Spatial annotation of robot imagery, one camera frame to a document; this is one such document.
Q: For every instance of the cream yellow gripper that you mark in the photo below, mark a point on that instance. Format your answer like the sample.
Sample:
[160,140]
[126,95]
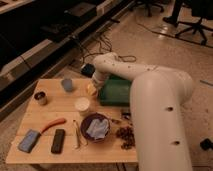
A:
[91,90]

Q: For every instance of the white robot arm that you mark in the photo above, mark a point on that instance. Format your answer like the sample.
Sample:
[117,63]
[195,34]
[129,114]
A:
[156,95]

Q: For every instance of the green plastic tray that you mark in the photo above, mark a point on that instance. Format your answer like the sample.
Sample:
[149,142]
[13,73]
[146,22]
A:
[115,92]

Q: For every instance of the white round container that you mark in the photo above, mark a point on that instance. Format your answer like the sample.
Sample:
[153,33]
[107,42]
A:
[82,105]

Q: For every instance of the black power box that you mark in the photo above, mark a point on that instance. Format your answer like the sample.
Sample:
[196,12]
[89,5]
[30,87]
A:
[88,70]

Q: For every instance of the blue translucent cup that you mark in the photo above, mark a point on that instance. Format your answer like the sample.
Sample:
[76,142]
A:
[67,85]

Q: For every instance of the purple bowl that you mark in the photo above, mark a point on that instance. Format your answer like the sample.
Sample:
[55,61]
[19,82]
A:
[86,122]

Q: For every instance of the blue cloth in bowl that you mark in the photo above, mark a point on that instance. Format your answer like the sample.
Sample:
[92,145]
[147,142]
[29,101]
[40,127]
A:
[98,128]

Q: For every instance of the wooden table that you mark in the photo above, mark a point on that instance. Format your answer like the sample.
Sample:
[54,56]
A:
[61,105]

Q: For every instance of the small dark object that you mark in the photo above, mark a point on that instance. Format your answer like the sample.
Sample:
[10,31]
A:
[126,113]

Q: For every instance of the small metal cup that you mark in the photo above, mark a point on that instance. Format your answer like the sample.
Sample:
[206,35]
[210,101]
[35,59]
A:
[41,98]

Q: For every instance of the black remote control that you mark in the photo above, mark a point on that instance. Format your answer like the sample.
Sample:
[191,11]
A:
[58,141]

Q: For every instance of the black box on shelf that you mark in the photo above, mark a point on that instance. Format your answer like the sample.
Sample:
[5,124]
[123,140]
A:
[81,13]

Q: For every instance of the black office chair far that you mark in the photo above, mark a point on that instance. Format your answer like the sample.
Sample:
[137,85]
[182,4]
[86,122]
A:
[148,4]

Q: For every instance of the person's shoe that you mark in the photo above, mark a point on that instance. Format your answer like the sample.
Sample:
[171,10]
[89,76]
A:
[171,21]

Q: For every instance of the black object on floor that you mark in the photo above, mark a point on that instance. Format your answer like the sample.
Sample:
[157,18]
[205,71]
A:
[206,144]

